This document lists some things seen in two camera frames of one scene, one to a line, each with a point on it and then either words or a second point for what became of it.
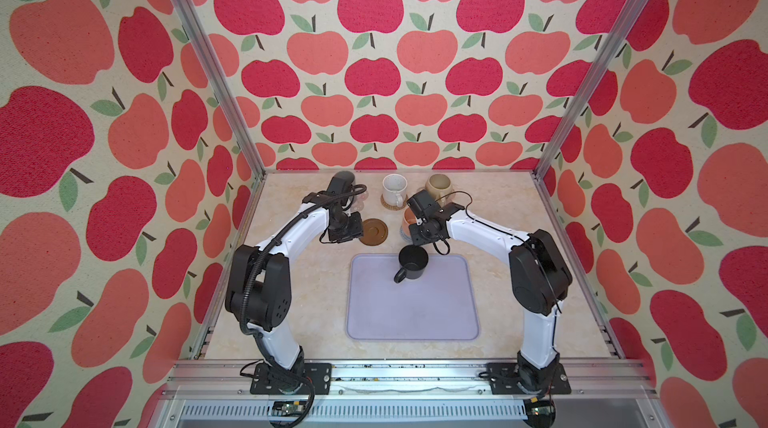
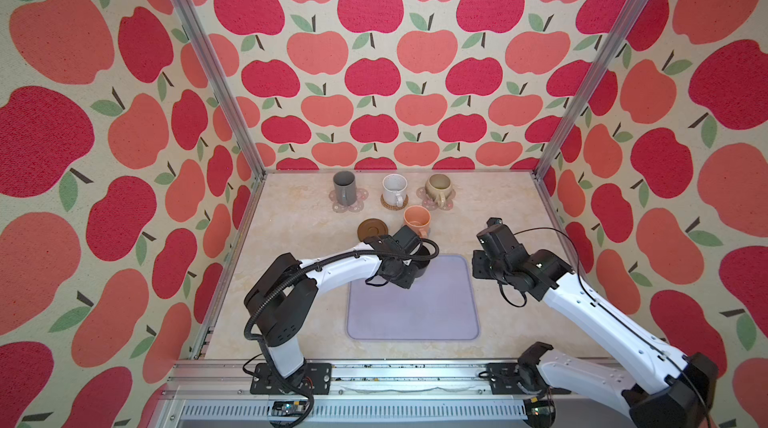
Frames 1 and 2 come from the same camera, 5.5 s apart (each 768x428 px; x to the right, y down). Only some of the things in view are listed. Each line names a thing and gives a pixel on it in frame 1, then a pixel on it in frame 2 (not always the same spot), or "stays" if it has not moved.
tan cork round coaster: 391,207 stays
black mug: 413,260 stays
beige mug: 439,186 stays
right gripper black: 414,236 -> 477,261
